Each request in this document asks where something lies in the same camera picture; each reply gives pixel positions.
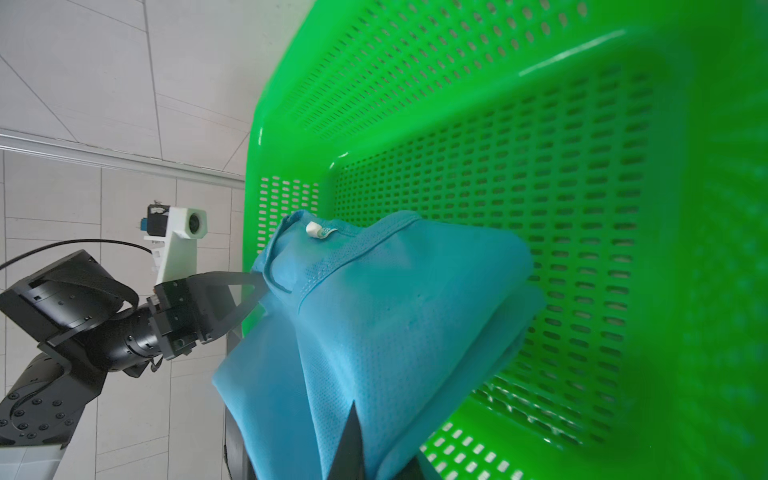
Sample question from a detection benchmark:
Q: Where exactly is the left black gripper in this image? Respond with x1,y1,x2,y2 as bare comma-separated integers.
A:
148,271,269,360

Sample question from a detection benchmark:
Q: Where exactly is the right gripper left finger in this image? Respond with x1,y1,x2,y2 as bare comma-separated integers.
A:
326,403,366,480

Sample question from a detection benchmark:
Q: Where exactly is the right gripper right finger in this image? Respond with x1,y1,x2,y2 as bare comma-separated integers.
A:
393,454,428,480

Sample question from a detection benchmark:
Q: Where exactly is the blue t-shirt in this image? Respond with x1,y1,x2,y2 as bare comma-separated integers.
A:
213,211,544,479

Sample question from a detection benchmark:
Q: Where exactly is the green plastic perforated basket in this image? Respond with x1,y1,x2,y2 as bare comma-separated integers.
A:
243,1,767,479

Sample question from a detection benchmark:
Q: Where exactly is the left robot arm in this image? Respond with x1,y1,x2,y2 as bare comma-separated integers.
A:
1,250,268,447

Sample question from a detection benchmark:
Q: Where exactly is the black hard case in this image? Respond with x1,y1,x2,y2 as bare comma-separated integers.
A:
224,409,257,480

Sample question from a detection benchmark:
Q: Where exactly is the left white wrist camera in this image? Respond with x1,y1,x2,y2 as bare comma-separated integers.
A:
141,203,208,285

